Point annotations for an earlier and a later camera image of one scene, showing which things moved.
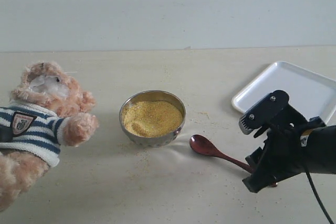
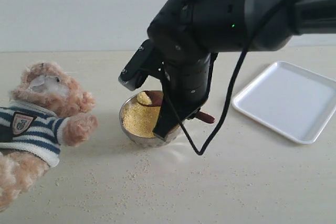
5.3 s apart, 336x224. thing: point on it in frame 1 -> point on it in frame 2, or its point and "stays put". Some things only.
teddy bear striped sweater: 28,130 stays put
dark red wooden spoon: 205,146 -> 157,97
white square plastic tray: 310,95 stays put
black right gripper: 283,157 -> 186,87
